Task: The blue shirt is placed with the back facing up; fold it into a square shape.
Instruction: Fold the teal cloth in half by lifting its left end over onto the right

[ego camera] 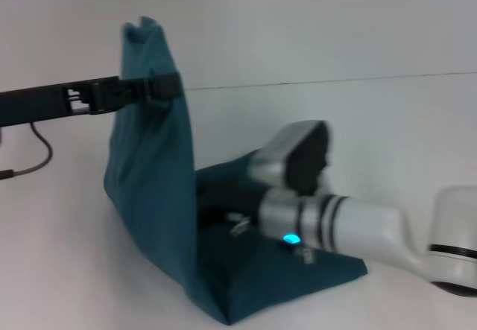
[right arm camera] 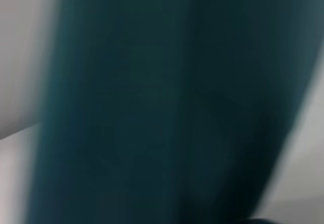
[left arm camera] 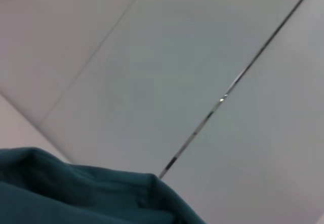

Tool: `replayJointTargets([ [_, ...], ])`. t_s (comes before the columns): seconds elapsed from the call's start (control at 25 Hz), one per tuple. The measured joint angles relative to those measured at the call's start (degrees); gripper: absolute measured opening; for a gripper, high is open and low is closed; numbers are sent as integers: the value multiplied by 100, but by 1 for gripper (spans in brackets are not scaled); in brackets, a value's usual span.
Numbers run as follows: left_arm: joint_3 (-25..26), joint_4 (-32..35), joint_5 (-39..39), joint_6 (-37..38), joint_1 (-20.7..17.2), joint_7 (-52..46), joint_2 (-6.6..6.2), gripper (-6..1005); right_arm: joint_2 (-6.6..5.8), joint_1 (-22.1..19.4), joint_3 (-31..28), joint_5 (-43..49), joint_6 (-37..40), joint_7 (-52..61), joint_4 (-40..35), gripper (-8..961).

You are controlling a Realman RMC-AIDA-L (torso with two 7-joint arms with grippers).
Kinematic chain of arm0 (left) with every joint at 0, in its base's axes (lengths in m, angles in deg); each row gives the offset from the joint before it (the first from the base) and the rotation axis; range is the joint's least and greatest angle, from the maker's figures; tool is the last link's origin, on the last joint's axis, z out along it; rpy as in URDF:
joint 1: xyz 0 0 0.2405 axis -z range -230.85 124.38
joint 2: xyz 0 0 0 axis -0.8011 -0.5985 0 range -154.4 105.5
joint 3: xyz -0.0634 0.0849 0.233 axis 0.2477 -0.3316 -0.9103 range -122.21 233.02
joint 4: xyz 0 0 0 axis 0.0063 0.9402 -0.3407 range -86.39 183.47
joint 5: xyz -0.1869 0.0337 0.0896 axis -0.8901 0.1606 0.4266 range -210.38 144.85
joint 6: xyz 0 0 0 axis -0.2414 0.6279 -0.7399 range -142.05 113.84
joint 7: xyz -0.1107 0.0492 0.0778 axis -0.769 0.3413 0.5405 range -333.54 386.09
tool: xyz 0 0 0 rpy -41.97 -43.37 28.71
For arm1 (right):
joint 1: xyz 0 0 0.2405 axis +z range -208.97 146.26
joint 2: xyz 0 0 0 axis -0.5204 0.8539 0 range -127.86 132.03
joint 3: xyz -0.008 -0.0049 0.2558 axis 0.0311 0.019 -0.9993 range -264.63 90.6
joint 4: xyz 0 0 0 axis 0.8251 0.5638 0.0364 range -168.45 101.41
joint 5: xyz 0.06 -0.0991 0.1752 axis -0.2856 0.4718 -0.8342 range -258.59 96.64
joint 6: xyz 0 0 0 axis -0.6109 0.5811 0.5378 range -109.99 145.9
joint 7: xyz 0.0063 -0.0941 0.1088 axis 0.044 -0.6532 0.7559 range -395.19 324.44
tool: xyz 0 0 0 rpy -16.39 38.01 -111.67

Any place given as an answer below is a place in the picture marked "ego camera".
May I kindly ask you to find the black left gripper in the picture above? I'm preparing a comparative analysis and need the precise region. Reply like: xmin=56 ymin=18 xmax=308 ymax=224
xmin=0 ymin=75 xmax=124 ymax=129

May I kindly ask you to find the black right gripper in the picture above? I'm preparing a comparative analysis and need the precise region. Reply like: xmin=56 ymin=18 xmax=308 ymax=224
xmin=199 ymin=180 xmax=270 ymax=220

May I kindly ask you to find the teal blue shirt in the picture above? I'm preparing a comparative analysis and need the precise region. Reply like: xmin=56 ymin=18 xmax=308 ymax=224
xmin=101 ymin=16 xmax=370 ymax=326

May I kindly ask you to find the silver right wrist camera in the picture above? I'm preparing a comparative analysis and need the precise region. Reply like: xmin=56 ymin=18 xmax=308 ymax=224
xmin=247 ymin=120 xmax=335 ymax=197

